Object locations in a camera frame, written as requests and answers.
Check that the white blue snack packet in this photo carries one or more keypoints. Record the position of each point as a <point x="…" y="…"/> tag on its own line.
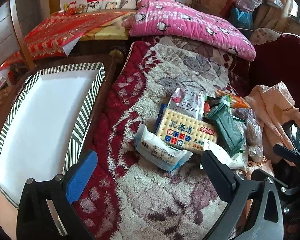
<point x="152" y="148"/>

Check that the clear plastic bag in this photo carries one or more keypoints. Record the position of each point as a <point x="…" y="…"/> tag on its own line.
<point x="247" y="5"/>

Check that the red gold embroidered cloth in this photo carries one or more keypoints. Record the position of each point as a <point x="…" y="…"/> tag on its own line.
<point x="49" y="37"/>

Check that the green striped white tray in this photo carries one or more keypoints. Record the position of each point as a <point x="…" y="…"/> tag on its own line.
<point x="44" y="131"/>

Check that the clear bag of nuts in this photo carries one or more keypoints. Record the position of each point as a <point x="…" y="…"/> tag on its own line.
<point x="253" y="133"/>

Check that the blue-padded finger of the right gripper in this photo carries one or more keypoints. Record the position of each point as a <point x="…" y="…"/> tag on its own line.
<point x="287" y="154"/>

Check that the orange snack packet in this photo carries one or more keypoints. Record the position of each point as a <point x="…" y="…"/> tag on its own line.
<point x="235" y="101"/>

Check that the santa figurine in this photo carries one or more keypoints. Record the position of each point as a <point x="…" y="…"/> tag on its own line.
<point x="71" y="8"/>

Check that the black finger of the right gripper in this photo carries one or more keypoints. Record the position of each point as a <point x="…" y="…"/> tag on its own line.
<point x="260" y="175"/>

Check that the dark green snack packet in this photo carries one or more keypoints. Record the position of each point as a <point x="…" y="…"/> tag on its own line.
<point x="229" y="135"/>

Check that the dark red velvet cushion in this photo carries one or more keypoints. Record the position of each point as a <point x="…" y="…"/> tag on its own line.
<point x="278" y="61"/>

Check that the floral red cream blanket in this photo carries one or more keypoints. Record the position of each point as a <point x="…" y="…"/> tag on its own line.
<point x="149" y="182"/>

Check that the yellow cracker packet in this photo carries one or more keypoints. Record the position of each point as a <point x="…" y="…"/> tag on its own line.
<point x="185" y="132"/>

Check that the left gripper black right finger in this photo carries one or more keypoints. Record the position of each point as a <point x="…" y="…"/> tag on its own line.
<point x="265" y="220"/>

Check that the pink penguin print quilt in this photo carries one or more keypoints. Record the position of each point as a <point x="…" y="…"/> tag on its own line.
<point x="167" y="17"/>

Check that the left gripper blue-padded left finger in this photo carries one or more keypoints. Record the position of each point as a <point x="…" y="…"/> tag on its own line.
<point x="46" y="208"/>

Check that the teal folded cloth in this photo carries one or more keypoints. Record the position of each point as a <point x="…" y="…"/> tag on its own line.
<point x="241" y="19"/>

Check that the peach pink towel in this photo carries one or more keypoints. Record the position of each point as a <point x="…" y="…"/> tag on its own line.
<point x="274" y="106"/>

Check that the silver pink snack bag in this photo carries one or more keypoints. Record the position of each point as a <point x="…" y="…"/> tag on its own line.
<point x="189" y="102"/>

